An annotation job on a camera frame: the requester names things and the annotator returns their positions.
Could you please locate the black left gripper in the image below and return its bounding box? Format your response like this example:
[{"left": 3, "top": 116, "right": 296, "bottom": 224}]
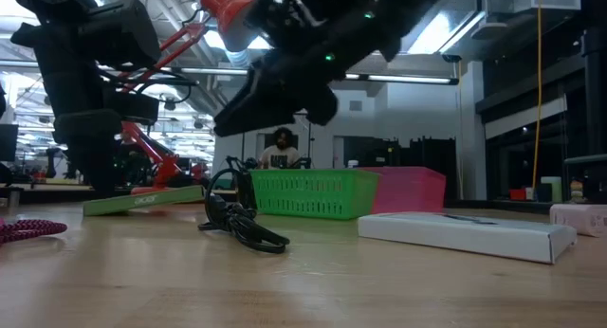
[{"left": 52, "top": 108, "right": 123, "bottom": 196}]

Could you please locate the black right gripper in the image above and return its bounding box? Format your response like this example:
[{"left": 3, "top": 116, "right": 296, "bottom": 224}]
[{"left": 212, "top": 0, "right": 399, "bottom": 137}]

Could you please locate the white card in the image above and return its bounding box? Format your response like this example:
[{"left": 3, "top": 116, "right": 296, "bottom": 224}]
[{"left": 83, "top": 184, "right": 205, "bottom": 218}]

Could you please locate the maroon braided cable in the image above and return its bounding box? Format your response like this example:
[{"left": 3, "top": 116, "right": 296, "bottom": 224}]
[{"left": 0, "top": 218, "right": 68, "bottom": 246}]

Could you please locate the white cardboard box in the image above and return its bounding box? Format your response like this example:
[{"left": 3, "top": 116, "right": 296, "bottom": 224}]
[{"left": 358, "top": 211, "right": 579, "bottom": 265}]

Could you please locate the small pink box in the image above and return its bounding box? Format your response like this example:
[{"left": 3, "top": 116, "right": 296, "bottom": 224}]
[{"left": 549, "top": 203, "right": 607, "bottom": 238}]

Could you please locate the green plastic bin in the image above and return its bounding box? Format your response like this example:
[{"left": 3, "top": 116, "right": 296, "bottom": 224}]
[{"left": 249, "top": 169, "right": 380, "bottom": 221}]

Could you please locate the red plastic bin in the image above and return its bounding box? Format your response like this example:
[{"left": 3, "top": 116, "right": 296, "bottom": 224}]
[{"left": 359, "top": 165, "right": 447, "bottom": 214}]

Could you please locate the person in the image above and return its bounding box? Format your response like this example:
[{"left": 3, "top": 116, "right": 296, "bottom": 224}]
[{"left": 258, "top": 127, "right": 303, "bottom": 171}]

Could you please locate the black monitor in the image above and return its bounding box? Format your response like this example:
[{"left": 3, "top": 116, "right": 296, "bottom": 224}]
[{"left": 0, "top": 123, "right": 19, "bottom": 162}]

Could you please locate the red desk lamp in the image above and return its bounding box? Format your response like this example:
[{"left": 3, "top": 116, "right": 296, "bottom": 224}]
[{"left": 113, "top": 0, "right": 274, "bottom": 195}]

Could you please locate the ceiling light strip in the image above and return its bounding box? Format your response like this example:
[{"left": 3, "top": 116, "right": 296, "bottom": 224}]
[{"left": 344, "top": 73, "right": 460, "bottom": 86}]

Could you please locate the black pillar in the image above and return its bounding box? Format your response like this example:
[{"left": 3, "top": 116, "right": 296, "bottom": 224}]
[{"left": 580, "top": 0, "right": 607, "bottom": 206}]

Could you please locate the black coiled cable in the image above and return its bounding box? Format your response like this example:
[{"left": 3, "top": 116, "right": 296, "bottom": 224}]
[{"left": 197, "top": 155, "right": 291, "bottom": 255}]

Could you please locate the yellow cable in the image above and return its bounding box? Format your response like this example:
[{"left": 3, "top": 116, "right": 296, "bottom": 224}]
[{"left": 531, "top": 0, "right": 544, "bottom": 190}]

